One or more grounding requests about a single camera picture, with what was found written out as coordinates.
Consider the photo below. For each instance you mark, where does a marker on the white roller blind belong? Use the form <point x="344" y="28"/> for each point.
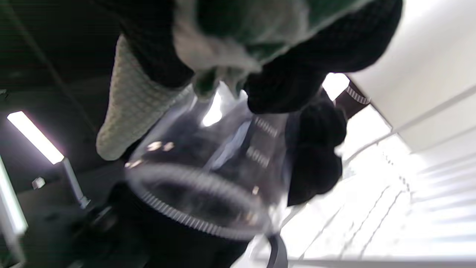
<point x="427" y="44"/>

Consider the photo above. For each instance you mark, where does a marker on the green fish scale cleaning cloth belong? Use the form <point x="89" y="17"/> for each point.
<point x="137" y="100"/>

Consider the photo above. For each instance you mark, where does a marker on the white metal stand frame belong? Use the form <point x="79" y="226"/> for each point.
<point x="74" y="182"/>

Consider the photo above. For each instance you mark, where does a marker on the small white ceiling fixture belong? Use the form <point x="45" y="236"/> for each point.
<point x="38" y="182"/>

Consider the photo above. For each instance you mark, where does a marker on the rectangular ceiling light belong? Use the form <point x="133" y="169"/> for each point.
<point x="35" y="137"/>

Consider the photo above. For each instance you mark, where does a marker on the black window frame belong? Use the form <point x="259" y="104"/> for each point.
<point x="347" y="107"/>

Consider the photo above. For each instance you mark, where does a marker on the person's left hand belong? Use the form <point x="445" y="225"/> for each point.
<point x="316" y="156"/>

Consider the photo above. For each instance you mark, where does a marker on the person's right hand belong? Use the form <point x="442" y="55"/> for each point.
<point x="334" y="37"/>

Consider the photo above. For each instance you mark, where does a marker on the clear glass water cup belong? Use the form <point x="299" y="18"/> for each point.
<point x="208" y="156"/>

